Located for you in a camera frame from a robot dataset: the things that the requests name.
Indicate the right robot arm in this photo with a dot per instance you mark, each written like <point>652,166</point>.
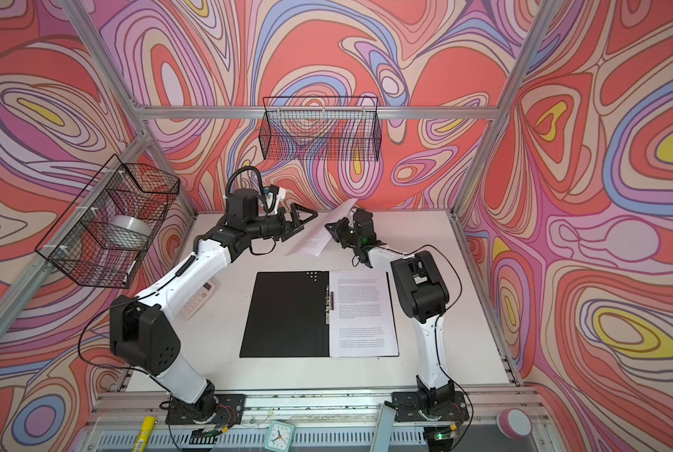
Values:
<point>423,296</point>

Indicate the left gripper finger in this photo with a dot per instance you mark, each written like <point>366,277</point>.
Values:
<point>301,215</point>
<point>291,233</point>

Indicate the white calculator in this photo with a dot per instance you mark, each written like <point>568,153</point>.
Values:
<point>201,297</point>

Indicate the red folder with black interior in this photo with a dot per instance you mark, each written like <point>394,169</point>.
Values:
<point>288,316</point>

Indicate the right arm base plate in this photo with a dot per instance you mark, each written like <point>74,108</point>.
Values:
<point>413,407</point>

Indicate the black wire basket left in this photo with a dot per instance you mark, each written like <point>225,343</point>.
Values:
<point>112,232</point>

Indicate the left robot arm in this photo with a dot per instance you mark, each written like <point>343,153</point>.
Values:
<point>141,327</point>

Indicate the printed paper sheet back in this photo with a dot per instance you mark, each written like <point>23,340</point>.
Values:
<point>361,319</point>

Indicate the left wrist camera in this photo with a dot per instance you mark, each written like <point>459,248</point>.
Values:
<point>245,203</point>

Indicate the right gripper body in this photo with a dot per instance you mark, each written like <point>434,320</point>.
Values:
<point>355,238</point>

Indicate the small teal clock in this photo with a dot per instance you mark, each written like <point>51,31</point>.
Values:
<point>279,437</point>

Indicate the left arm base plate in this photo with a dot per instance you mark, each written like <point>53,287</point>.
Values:
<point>224,410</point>

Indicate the black wire basket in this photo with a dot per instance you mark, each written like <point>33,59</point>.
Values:
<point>112,232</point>
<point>313,128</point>

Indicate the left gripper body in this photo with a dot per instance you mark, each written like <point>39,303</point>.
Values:
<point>272,227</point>

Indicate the printed paper sheet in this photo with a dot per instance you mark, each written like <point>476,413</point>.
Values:
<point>316,239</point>
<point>361,319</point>

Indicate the black wire basket back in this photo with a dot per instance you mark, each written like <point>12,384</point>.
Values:
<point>313,128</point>

